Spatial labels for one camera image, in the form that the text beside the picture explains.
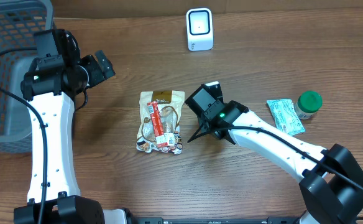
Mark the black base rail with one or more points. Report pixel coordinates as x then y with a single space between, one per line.
269 220

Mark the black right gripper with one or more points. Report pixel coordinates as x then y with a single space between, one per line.
205 123

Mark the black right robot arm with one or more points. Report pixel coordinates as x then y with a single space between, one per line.
330 180

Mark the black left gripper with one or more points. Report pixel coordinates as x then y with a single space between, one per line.
96 68

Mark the snack bag with red label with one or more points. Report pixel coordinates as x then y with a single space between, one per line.
170 104

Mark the teal wet wipes pack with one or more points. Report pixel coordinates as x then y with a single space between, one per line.
285 116

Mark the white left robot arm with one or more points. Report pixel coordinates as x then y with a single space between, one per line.
54 195

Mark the red stick snack packet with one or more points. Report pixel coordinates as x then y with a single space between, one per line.
157 124

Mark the green lid jar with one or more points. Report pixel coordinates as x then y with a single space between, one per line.
308 104

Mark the grey plastic shopping basket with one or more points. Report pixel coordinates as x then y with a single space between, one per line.
19 20

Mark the white barcode scanner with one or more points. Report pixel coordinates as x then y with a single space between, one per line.
199 29

